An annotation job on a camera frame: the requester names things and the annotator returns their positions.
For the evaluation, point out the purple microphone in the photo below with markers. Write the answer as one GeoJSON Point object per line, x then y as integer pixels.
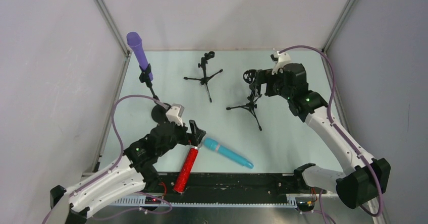
{"type": "Point", "coordinates": [134, 41]}

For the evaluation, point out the blue microphone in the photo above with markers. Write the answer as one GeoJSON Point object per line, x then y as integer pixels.
{"type": "Point", "coordinates": [215, 146]}

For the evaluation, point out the left circuit board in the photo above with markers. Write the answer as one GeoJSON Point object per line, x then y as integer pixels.
{"type": "Point", "coordinates": [152, 200]}

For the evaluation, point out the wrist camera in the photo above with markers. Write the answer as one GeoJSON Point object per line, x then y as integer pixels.
{"type": "Point", "coordinates": [280, 59]}
{"type": "Point", "coordinates": [174, 114]}

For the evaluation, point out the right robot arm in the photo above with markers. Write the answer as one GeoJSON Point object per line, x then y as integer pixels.
{"type": "Point", "coordinates": [363, 177]}

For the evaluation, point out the black round-base mic stand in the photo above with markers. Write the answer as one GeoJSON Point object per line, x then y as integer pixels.
{"type": "Point", "coordinates": [158, 113]}

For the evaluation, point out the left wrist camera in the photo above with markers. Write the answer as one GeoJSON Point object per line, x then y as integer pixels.
{"type": "Point", "coordinates": [174, 114]}

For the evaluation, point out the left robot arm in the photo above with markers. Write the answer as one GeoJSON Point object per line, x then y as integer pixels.
{"type": "Point", "coordinates": [133, 171]}

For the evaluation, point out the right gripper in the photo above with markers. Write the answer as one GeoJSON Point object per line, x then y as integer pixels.
{"type": "Point", "coordinates": [260, 80]}

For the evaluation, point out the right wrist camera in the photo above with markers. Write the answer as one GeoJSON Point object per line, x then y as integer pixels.
{"type": "Point", "coordinates": [280, 59]}

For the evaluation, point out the black tripod mic stand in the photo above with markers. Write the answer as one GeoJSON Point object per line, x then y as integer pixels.
{"type": "Point", "coordinates": [205, 79]}

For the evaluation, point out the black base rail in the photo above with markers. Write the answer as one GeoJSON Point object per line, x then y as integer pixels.
{"type": "Point", "coordinates": [229, 189]}

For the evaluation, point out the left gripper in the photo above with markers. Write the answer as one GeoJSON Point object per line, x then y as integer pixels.
{"type": "Point", "coordinates": [193, 134]}

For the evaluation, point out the right circuit board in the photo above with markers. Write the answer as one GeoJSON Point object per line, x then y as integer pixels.
{"type": "Point", "coordinates": [304, 204]}

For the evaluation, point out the black shock-mount tripod stand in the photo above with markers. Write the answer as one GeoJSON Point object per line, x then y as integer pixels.
{"type": "Point", "coordinates": [249, 77]}

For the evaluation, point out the circuit board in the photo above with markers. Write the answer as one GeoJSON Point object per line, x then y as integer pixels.
{"type": "Point", "coordinates": [152, 200]}
{"type": "Point", "coordinates": [304, 204]}

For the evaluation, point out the red glitter microphone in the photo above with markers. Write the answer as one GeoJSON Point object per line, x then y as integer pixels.
{"type": "Point", "coordinates": [186, 169]}

